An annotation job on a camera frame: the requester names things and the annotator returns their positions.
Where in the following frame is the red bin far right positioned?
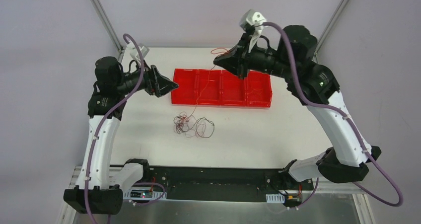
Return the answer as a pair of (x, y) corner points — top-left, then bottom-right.
(245, 71), (273, 108)

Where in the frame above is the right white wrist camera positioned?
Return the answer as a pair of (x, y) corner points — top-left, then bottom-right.
(239, 9), (267, 53)

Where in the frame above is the orange cable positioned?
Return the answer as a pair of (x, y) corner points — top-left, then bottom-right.
(174, 47), (231, 134)

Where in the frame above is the aluminium frame rail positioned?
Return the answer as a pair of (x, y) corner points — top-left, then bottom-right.
(69, 165), (366, 194)

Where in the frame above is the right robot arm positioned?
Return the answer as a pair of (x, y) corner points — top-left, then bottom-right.
(213, 25), (381, 189)

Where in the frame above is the red bin far left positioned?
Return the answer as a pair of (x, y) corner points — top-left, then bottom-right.
(171, 69), (198, 105)

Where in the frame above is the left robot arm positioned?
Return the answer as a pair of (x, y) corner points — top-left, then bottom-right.
(64, 56), (179, 215)

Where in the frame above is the red bin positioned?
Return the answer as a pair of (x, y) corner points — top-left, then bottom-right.
(171, 69), (198, 105)
(197, 70), (221, 105)
(221, 71), (246, 107)
(245, 71), (273, 108)

